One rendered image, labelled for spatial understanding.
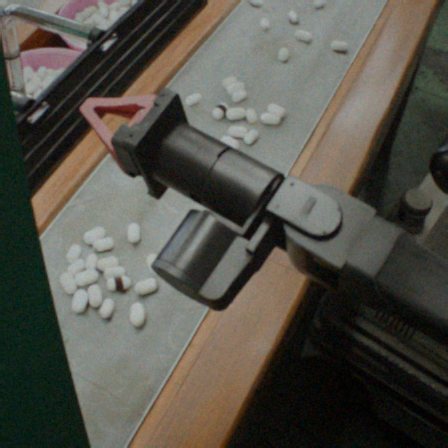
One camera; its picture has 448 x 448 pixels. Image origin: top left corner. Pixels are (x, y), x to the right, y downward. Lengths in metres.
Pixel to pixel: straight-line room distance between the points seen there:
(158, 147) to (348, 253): 0.18
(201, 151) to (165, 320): 0.50
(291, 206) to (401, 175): 1.84
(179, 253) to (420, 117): 2.12
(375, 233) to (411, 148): 1.95
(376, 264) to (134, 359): 0.55
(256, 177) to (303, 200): 0.05
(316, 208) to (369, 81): 0.92
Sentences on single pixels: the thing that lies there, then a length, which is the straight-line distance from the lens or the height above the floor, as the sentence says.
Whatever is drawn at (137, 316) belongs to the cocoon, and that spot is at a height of 0.76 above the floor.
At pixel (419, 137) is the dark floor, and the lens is 2.53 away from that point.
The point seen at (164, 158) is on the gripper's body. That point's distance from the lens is 0.59.
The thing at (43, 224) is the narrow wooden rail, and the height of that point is 0.76.
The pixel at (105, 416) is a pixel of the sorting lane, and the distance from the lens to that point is 0.97.
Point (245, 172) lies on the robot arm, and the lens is 0.57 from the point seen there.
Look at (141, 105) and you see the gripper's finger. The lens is 0.62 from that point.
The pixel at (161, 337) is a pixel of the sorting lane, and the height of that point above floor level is 0.74.
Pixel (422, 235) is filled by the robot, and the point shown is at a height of 0.47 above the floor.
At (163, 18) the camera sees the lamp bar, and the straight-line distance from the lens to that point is 0.98.
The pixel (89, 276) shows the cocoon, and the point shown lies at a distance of 1.06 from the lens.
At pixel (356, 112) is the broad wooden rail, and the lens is 1.35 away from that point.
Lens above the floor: 1.63
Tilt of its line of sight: 51 degrees down
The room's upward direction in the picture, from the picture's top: 7 degrees clockwise
